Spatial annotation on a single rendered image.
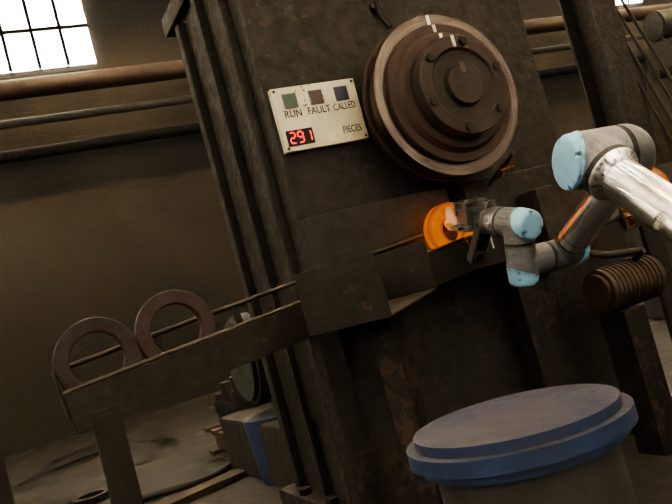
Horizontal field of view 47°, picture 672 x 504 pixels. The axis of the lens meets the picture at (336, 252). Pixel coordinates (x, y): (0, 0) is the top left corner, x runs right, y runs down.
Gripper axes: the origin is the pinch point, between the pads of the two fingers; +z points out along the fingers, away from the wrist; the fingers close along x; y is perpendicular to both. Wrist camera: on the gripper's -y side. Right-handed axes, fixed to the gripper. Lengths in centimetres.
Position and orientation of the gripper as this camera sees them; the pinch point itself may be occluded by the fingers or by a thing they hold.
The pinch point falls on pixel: (448, 223)
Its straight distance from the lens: 216.3
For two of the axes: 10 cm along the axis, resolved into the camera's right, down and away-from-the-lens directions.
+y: -1.5, -9.7, -1.8
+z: -4.5, -0.9, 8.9
